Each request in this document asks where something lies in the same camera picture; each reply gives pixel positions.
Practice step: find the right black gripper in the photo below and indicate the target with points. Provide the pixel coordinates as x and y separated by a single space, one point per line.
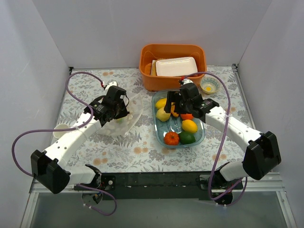
175 104

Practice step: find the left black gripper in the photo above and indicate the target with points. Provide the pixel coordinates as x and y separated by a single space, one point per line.
121 112

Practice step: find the orange green mango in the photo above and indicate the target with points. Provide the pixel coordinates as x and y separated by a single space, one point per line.
120 120

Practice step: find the clear zip top bag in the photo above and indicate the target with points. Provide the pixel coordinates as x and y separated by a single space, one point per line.
113 128

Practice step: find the orange fruit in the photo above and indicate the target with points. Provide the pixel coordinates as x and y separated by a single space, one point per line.
186 116

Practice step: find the bright yellow lemon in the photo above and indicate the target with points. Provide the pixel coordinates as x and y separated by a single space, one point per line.
189 126

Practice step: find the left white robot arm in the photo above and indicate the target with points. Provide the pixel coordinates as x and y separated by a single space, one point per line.
50 166

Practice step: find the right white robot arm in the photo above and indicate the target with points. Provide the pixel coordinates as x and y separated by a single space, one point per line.
261 150

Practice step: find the brown fried chicken piece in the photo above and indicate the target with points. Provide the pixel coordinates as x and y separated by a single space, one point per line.
175 114

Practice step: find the yellow mango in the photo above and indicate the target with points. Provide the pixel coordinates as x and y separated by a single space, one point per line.
160 103

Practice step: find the pale yellow lemon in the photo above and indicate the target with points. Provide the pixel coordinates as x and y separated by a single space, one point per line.
162 115

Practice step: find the tan plates in basin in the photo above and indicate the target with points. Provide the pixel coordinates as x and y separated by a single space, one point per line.
152 67

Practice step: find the small orange pumpkin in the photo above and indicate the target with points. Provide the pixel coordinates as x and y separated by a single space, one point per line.
171 138

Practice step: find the white rectangular tray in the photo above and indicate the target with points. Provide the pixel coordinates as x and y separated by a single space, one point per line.
176 66

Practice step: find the small patterned bowl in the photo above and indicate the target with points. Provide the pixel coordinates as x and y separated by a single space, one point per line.
210 85

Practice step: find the floral tablecloth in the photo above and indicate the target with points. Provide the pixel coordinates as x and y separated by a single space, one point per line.
139 150

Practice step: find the white cup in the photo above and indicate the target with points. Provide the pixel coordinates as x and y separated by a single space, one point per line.
59 134

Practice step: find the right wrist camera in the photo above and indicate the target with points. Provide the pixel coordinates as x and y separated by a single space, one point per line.
183 80

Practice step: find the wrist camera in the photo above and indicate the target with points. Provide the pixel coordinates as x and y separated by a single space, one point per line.
107 86
183 80

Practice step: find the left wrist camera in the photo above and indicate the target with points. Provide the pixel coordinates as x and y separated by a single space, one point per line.
107 86

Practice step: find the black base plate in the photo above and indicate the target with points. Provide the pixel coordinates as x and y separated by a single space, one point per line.
156 185

